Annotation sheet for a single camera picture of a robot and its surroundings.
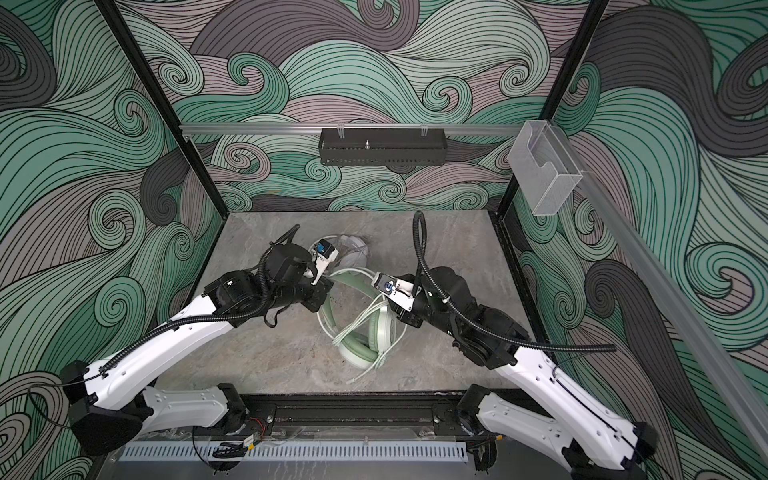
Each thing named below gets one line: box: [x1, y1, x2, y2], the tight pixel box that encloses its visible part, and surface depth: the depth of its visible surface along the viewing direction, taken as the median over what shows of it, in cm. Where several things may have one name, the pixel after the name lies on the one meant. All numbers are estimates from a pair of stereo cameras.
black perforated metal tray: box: [318, 128, 448, 166], surface depth 97 cm
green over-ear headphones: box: [320, 268, 398, 369], surface depth 62 cm
